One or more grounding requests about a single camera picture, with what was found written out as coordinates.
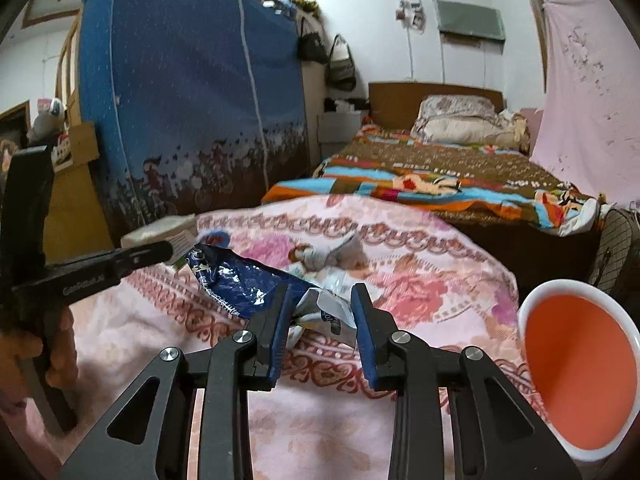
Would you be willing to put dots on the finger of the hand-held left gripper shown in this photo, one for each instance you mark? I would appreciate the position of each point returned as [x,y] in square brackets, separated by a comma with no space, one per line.
[145,256]

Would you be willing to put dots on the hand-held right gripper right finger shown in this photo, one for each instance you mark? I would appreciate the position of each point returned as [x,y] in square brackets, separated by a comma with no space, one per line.
[364,340]

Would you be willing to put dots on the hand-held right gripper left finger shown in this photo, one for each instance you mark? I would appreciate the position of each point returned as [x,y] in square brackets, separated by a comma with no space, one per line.
[277,332]

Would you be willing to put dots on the silver wrapper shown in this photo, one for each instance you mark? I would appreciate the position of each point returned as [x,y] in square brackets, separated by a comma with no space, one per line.
[325,314]

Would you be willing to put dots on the blue foil snack wrapper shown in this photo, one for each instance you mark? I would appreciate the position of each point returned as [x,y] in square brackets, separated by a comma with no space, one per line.
[225,275]

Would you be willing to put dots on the orange bin with white rim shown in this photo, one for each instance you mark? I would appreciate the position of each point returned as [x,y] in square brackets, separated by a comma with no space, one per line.
[575,370]

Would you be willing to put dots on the person's left hand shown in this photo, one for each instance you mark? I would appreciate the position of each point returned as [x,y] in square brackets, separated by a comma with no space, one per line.
[64,350]

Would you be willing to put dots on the small white carton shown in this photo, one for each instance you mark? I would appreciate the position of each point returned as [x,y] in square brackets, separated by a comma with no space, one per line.
[160,227]

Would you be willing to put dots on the wooden cabinet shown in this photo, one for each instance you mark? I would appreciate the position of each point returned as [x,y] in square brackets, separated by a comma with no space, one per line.
[70,210]

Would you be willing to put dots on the small round blue lid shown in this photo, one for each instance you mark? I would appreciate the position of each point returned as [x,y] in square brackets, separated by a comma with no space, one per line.
[214,236]

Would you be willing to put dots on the cardboard box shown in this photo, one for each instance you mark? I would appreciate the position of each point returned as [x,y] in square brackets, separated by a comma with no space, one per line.
[80,145]

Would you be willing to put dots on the grey crumpled sock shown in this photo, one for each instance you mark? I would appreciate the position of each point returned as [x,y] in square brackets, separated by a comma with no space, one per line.
[325,255]

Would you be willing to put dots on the grey plush toy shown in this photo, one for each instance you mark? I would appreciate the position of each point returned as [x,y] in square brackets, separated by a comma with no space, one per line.
[45,120]

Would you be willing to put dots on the pink floral blanket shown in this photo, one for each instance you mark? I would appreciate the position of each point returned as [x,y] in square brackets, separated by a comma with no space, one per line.
[425,270]

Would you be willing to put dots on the blue fabric wardrobe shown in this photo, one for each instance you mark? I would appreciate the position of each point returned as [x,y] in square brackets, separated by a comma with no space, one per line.
[190,90]

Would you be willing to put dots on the colourful patterned bedsheet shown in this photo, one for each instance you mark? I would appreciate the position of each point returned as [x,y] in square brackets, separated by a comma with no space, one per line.
[410,160]

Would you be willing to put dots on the white nightstand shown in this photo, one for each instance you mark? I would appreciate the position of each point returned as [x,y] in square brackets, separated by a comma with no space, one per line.
[337,127]

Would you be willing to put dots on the cream pillow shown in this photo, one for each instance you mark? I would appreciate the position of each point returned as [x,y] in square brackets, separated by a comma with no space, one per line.
[460,132]

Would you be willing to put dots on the dark items on nightstand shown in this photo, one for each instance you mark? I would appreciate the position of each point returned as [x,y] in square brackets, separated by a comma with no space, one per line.
[345,104]

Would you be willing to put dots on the wooden bed headboard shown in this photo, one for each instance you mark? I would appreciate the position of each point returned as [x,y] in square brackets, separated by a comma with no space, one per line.
[395,102]

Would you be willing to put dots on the floral pillow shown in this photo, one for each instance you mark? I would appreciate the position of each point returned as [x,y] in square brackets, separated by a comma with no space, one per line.
[455,106]

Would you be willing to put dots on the checkered bag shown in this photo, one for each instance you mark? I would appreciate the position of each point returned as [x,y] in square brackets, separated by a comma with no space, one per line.
[617,250]

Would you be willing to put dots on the black handbag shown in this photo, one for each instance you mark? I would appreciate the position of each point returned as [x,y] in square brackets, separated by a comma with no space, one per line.
[312,45]

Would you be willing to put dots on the grey handbag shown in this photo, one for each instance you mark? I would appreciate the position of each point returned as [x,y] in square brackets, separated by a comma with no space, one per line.
[341,67]

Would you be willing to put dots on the pink hanging cloth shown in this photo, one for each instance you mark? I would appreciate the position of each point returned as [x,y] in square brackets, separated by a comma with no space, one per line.
[585,110]

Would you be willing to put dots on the wall socket cluster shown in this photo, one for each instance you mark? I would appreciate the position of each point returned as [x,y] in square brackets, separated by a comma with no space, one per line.
[410,15]

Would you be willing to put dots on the grey-green wall panel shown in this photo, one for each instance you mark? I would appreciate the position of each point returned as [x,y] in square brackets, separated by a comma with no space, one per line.
[470,19]

